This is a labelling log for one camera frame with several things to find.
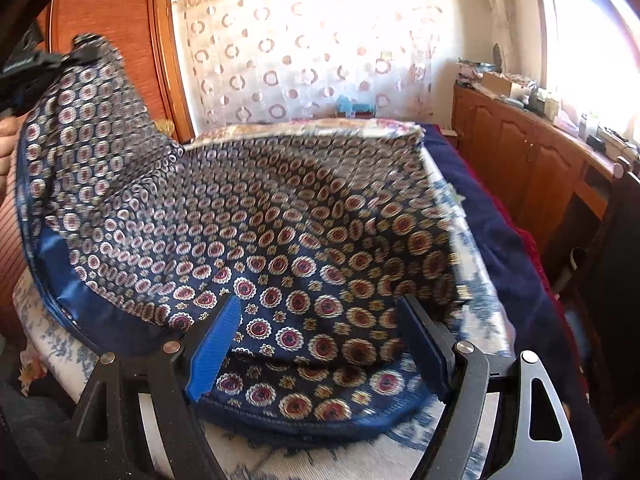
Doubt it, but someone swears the wooden slatted wardrobe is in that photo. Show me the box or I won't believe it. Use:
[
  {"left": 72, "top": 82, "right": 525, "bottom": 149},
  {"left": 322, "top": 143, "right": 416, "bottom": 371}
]
[{"left": 15, "top": 32, "right": 188, "bottom": 339}]

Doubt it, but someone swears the side window curtain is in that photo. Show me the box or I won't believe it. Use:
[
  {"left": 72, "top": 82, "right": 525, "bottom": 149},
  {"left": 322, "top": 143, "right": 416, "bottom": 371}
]
[{"left": 488, "top": 0, "right": 547, "bottom": 84}]

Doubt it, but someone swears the navy patterned silk garment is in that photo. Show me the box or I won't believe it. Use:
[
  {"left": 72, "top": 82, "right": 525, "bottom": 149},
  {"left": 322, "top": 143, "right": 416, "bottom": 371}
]
[{"left": 14, "top": 32, "right": 469, "bottom": 449}]

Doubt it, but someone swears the cardboard box on cabinet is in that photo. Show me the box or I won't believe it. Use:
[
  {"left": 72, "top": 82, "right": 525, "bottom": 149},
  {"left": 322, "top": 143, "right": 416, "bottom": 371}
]
[{"left": 480, "top": 72, "right": 532, "bottom": 101}]

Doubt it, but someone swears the window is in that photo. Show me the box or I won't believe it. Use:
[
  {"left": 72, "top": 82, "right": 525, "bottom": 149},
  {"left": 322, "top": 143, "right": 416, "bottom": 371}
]
[{"left": 541, "top": 0, "right": 639, "bottom": 144}]

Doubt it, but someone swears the blue item box by curtain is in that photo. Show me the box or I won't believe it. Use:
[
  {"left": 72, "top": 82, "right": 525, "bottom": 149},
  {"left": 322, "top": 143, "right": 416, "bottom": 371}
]
[{"left": 335, "top": 96, "right": 376, "bottom": 119}]

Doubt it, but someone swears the gold embroidered pillow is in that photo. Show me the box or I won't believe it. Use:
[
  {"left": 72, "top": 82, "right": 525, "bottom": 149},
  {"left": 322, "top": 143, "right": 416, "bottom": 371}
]
[{"left": 153, "top": 118, "right": 177, "bottom": 140}]

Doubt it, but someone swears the floral quilt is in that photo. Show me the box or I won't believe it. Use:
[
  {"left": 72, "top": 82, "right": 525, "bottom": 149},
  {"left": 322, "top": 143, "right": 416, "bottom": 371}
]
[{"left": 183, "top": 118, "right": 423, "bottom": 151}]

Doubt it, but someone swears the wooden low cabinet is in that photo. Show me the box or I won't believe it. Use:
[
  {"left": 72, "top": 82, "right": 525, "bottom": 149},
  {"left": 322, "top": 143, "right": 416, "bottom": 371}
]
[{"left": 451, "top": 86, "right": 613, "bottom": 280}]

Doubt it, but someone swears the person's left hand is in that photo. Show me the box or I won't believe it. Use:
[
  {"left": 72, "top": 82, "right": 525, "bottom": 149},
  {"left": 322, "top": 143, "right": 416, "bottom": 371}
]
[{"left": 0, "top": 116, "right": 22, "bottom": 202}]

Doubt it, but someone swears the circle patterned sheer curtain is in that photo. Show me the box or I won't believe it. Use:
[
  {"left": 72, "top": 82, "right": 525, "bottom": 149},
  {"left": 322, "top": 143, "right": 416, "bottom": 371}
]
[{"left": 174, "top": 0, "right": 442, "bottom": 132}]

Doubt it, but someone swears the blue floral bed sheet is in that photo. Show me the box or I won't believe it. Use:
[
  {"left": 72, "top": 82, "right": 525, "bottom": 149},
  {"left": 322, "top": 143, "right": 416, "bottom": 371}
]
[{"left": 13, "top": 150, "right": 515, "bottom": 454}]

